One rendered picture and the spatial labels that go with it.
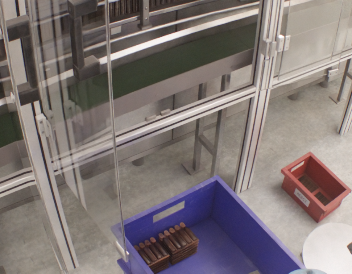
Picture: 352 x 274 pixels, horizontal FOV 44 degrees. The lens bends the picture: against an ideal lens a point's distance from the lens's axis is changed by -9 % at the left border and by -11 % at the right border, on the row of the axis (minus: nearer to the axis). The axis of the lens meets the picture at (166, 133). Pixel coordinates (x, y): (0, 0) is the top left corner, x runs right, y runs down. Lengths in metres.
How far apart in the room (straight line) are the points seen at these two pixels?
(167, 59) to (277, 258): 0.76
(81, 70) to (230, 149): 1.61
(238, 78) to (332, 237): 0.87
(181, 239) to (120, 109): 0.46
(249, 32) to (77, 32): 1.17
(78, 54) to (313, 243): 1.20
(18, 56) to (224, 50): 0.81
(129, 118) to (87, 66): 1.16
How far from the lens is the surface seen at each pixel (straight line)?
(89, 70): 0.75
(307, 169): 2.23
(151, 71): 1.56
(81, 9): 0.68
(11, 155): 1.41
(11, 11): 1.07
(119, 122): 1.88
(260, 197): 2.11
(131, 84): 1.51
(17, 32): 0.65
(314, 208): 2.05
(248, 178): 2.06
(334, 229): 1.76
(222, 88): 1.71
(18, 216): 2.07
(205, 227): 1.69
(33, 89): 0.71
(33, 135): 1.29
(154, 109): 1.93
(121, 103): 1.46
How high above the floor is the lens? 1.60
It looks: 43 degrees down
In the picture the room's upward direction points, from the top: 1 degrees clockwise
